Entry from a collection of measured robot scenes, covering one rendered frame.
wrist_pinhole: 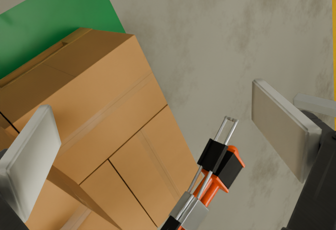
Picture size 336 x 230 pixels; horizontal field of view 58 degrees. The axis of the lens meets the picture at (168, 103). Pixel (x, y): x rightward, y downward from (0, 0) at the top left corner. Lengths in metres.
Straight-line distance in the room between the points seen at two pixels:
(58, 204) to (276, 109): 0.78
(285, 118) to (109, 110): 1.20
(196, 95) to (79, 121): 1.35
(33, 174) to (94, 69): 1.10
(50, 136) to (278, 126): 0.13
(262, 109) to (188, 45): 2.12
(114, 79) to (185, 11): 1.09
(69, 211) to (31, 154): 0.76
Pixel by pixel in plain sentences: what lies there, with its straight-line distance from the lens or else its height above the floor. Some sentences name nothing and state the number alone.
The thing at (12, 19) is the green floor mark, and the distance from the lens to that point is 1.70.
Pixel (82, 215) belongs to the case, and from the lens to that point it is 0.95.
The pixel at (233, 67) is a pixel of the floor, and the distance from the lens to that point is 2.74.
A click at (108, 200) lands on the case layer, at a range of 1.52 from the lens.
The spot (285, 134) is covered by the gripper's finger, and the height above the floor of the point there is 1.58.
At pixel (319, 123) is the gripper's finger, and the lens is 0.17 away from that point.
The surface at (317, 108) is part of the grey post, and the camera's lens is 3.72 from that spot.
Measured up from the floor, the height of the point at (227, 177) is 1.26.
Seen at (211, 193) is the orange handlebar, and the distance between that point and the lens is 0.76.
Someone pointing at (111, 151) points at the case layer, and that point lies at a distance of 1.40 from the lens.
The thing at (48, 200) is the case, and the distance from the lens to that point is 0.88.
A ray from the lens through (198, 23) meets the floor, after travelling 2.36.
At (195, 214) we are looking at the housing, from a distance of 0.73.
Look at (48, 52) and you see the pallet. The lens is 1.73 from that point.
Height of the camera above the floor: 1.65
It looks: 47 degrees down
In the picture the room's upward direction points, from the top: 110 degrees clockwise
